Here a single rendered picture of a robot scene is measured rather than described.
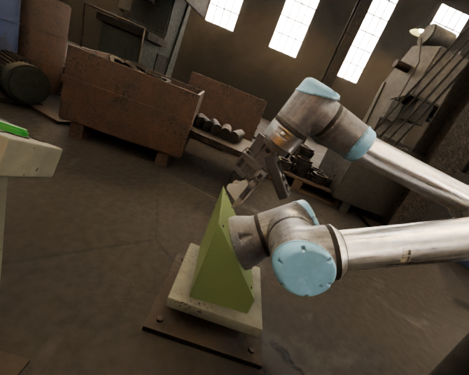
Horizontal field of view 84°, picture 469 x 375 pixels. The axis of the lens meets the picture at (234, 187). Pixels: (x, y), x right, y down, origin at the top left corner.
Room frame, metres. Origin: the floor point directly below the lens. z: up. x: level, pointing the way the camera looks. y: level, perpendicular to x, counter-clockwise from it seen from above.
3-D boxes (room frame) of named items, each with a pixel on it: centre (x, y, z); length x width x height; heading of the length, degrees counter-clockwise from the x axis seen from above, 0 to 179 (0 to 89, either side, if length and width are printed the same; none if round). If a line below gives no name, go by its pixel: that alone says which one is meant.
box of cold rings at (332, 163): (3.17, -1.58, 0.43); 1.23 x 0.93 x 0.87; 92
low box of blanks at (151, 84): (2.23, 1.00, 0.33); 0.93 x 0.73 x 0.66; 101
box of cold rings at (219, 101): (3.92, 0.58, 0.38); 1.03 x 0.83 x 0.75; 97
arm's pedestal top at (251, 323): (0.80, -0.09, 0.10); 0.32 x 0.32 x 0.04; 4
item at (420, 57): (5.13, -2.34, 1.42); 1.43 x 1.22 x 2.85; 9
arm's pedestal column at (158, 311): (0.80, -0.09, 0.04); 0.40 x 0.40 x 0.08; 4
